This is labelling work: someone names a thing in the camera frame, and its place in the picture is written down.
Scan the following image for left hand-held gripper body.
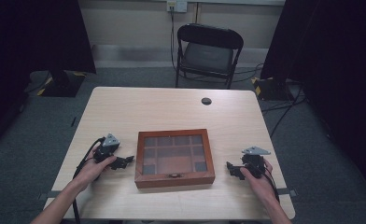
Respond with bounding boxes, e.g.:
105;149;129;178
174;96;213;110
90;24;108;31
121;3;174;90
92;133;121;164

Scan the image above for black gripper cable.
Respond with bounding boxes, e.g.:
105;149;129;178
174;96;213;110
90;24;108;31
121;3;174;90
71;136;106;224
260;170;281;203

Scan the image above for black folding chair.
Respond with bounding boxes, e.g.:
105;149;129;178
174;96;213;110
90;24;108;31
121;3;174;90
174;22;245;91

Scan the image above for black wall socket cable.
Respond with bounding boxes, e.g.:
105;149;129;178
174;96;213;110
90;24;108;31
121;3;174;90
169;6;177;71

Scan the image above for person's left hand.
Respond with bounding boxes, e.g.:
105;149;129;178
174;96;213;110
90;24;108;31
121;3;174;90
73;147;119;191

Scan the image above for grey table strap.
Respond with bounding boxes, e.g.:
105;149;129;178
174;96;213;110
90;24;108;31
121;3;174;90
276;187;298;198
36;189;64;201

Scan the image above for black curtain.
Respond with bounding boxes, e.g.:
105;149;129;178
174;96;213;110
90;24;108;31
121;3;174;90
0;0;97;157
260;0;366;200

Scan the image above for black stand base striped tape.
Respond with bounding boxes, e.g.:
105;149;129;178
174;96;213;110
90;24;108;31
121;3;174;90
250;76;296;102
36;69;88;98

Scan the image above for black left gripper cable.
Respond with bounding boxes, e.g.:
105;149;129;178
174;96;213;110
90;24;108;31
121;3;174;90
71;136;106;224

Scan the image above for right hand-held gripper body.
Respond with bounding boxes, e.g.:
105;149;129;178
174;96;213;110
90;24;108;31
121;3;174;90
240;146;272;180

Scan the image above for black floor cables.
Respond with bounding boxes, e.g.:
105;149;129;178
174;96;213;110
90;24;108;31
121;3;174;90
260;83;308;138

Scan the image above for white wall socket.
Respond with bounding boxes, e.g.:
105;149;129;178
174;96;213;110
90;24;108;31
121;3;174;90
166;0;189;14

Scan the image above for person's right hand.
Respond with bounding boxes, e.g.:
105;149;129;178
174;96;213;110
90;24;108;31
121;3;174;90
239;158;279;203

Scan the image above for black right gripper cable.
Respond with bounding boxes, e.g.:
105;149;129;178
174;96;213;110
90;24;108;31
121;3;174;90
260;170;281;203

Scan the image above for wooden box with glass lid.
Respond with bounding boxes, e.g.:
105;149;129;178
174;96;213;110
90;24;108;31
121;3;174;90
134;128;217;189

